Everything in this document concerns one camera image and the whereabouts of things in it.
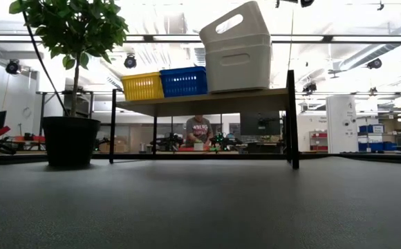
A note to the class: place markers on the blue storage bin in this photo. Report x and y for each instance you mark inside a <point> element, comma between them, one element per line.
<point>371,128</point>
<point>377,146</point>

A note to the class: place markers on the white cylindrical pillar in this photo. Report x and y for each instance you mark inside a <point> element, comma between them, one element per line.
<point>340,121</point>

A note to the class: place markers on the red storage bins rack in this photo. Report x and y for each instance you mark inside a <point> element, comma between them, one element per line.
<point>318,140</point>

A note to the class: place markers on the brown cardboard box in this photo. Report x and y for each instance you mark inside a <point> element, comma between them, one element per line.
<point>117,145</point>

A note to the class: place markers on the black background robot arm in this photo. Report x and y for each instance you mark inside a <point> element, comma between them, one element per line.
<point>169,141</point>
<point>223,141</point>

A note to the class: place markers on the green potted plant black pot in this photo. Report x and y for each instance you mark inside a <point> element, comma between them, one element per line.
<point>71,141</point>

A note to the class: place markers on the black ceiling spotlight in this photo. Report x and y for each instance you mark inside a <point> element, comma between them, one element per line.
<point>12,67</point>
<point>374,63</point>
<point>130,62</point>

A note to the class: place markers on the yellow plastic mesh basket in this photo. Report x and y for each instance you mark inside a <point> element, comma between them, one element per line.
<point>142,89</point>
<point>141,74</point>

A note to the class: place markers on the wooden shelf black legs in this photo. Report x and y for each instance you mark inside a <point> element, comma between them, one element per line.
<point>214,102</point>

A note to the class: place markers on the black table mat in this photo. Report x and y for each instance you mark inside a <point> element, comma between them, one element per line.
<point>200,207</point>

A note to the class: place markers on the person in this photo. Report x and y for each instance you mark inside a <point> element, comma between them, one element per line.
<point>199,129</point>

